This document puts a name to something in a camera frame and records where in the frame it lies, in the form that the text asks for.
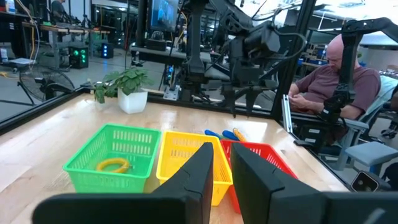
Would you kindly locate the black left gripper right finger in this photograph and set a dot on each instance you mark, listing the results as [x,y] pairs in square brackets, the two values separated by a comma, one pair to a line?
[258,193]

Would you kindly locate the wooden workshop desk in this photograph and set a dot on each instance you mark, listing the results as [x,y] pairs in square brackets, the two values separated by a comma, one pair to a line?
[62,29]

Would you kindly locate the black computer monitor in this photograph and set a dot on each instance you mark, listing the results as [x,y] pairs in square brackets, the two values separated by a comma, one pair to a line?
[163,15]

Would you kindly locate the silver frame bracket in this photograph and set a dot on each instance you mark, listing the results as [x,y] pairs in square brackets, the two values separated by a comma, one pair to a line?
[286,115]

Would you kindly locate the green plastic basket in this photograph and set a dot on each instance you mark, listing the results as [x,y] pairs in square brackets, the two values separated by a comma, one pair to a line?
[93,183]

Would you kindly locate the black square camera device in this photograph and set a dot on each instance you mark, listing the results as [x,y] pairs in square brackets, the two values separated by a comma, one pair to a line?
[365,182]

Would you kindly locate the black box blue lights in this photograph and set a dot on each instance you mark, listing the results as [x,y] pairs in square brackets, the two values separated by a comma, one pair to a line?
[107,51]

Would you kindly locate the grey office chair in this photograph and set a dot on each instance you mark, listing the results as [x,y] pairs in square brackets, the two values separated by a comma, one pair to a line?
[370,152]

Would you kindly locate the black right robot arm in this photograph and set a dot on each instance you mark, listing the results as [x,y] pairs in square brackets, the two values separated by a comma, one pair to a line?
[196,46]

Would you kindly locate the computer tower green lights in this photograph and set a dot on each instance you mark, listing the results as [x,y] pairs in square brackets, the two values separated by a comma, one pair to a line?
[77,57]

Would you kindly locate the grey side desk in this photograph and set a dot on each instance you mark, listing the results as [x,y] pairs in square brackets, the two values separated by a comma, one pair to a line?
[174,54]

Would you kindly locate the green artificial plant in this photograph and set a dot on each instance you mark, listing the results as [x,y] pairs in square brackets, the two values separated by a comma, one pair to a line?
[132,101]

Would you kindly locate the yellow plastic basket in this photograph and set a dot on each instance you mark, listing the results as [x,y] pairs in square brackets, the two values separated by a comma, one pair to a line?
[169,168]

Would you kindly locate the black labelled equipment box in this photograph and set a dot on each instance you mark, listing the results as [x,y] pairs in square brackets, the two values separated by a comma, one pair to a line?
[311,137]

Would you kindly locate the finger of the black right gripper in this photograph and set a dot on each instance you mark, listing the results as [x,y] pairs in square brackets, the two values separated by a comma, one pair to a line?
[252,96]
[230,96]

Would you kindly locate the person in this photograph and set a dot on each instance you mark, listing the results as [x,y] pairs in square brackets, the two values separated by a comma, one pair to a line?
[320,84]
[57,7]

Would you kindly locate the red plastic basket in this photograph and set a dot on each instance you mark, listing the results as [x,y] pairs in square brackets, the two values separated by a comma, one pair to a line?
[224,161]

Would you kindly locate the black floor fan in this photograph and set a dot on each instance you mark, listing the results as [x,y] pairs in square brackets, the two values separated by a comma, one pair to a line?
[46,84]

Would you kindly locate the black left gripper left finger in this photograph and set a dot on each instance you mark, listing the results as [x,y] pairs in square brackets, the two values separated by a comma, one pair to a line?
[196,193]

